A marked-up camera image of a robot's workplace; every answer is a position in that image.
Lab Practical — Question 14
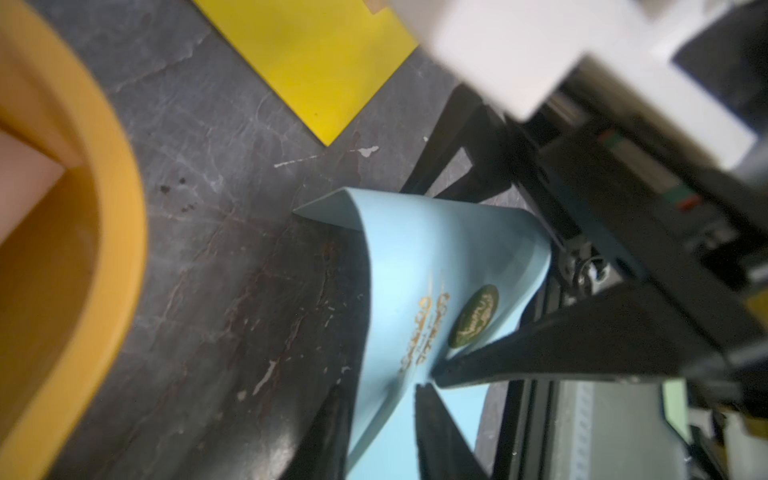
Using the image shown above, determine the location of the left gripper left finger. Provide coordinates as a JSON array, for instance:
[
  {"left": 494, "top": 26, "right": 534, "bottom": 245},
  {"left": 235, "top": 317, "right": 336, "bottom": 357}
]
[{"left": 280, "top": 385, "right": 353, "bottom": 480}]

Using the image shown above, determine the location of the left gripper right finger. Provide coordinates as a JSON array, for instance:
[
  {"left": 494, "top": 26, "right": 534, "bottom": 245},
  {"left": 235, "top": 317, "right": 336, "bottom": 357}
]
[{"left": 415, "top": 384, "right": 487, "bottom": 480}]

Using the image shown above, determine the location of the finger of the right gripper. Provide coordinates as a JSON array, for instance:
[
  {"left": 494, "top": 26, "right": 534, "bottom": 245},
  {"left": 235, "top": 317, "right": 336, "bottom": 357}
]
[{"left": 401, "top": 84, "right": 528, "bottom": 203}]

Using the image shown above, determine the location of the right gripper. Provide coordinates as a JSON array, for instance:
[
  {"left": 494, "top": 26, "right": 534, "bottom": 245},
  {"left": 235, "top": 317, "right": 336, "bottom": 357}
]
[{"left": 432, "top": 97, "right": 767, "bottom": 414}]

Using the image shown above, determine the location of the light blue envelope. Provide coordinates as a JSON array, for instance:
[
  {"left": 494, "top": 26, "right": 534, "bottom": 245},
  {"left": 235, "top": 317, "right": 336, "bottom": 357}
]
[{"left": 297, "top": 188, "right": 551, "bottom": 479}]

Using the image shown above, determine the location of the yellow envelope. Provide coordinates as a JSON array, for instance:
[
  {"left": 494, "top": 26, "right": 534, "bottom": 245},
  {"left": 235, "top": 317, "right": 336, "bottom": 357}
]
[{"left": 195, "top": 0, "right": 417, "bottom": 146}]

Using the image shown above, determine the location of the yellow storage box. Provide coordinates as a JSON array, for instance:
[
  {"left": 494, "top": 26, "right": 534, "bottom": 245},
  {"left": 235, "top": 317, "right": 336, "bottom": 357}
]
[{"left": 1, "top": 1, "right": 148, "bottom": 479}]

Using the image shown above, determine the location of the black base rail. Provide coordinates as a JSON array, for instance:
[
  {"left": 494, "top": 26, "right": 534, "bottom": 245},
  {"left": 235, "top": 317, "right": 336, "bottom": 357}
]
[{"left": 491, "top": 273, "right": 564, "bottom": 479}]

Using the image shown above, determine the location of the white slotted cable duct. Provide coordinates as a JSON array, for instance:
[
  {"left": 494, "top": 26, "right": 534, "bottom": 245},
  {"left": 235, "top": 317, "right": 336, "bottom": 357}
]
[{"left": 567, "top": 382, "right": 594, "bottom": 480}]

